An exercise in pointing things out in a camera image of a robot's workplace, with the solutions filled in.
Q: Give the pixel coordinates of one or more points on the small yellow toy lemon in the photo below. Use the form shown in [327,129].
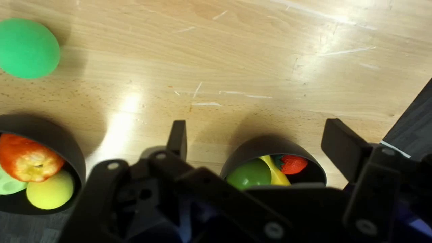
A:
[51,191]

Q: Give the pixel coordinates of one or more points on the green apple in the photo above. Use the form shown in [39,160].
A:
[248,176]

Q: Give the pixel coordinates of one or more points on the green round toy fruit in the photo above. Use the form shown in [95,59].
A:
[25,49]

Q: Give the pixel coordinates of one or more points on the red toy strawberry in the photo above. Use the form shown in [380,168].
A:
[294,164]

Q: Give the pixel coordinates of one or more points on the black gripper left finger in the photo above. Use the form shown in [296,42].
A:
[180,198]

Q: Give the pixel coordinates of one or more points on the metal tool cart wooden top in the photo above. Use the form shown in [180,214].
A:
[225,54]

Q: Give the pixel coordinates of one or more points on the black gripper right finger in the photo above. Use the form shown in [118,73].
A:
[360,180]

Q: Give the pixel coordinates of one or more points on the black bowl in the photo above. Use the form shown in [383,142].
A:
[68,144]
[271,146]

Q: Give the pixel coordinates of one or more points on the pale green round fruit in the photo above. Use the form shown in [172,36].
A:
[9,184]

